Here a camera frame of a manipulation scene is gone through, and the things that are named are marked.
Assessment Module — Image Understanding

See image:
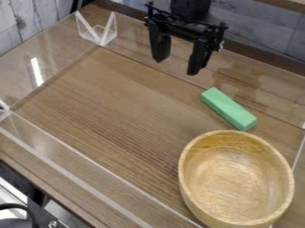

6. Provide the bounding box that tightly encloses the clear acrylic corner bracket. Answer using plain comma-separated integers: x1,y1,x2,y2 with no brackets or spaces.
76,12,117,46

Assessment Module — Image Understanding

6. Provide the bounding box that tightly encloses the wooden bowl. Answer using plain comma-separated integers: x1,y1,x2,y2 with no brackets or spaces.
179,130,295,228

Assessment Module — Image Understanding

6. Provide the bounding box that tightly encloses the green rectangular block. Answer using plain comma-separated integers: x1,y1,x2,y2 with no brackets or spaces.
201,87,257,131

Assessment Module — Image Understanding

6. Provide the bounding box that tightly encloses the black cable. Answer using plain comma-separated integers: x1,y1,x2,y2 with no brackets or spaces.
0,202,39,228

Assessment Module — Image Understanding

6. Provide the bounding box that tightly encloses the clear acrylic tray wall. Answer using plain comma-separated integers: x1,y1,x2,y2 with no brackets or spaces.
0,5,305,228

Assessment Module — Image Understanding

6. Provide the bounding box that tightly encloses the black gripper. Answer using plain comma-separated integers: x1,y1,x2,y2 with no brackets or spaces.
146,1,229,76

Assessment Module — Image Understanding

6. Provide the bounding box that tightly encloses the black metal bracket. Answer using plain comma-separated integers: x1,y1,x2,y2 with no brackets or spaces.
27,199,61,228

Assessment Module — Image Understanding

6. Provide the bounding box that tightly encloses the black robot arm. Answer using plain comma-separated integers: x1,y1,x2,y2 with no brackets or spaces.
145,0,229,76

